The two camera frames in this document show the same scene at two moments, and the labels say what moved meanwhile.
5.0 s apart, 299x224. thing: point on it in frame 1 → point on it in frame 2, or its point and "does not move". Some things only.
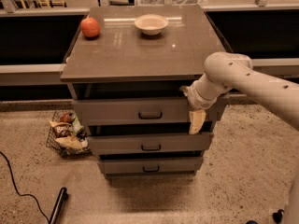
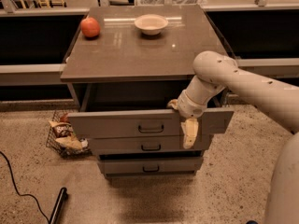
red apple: [90, 27] does not move
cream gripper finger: [186, 91] → [173, 103]
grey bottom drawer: [154, 165] does not move
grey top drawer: [134, 112] → [150, 124]
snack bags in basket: [69, 132] does not move
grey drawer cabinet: [126, 66] does not move
